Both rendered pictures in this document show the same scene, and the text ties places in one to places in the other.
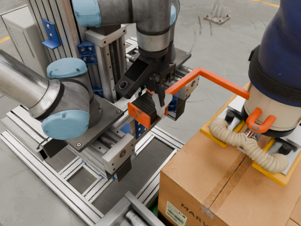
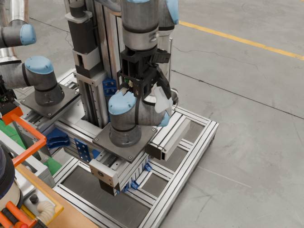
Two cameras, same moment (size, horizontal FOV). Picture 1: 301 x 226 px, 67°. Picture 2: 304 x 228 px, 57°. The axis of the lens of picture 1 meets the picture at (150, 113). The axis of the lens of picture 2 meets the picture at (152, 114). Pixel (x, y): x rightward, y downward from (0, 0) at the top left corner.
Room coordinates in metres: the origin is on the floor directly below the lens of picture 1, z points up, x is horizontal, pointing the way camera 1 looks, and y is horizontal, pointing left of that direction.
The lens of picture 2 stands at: (1.00, -0.90, 2.05)
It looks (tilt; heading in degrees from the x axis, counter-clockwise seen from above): 46 degrees down; 84
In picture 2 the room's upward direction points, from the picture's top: straight up
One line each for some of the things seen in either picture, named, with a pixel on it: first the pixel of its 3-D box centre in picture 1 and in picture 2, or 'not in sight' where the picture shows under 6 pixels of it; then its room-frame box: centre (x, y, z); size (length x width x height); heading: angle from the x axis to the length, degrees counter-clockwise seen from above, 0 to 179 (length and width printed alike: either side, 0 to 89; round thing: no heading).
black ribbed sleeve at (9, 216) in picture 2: not in sight; (10, 216); (0.59, -0.47, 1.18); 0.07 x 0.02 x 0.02; 136
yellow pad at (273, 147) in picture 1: (292, 137); not in sight; (0.44, -0.46, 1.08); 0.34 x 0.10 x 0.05; 136
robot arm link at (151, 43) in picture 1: (152, 36); not in sight; (0.48, 0.00, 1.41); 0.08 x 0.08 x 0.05
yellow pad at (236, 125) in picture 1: (239, 108); (23, 189); (0.57, -0.32, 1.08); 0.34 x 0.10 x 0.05; 136
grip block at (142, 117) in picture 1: (148, 108); (7, 111); (0.47, 0.01, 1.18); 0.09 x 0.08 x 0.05; 46
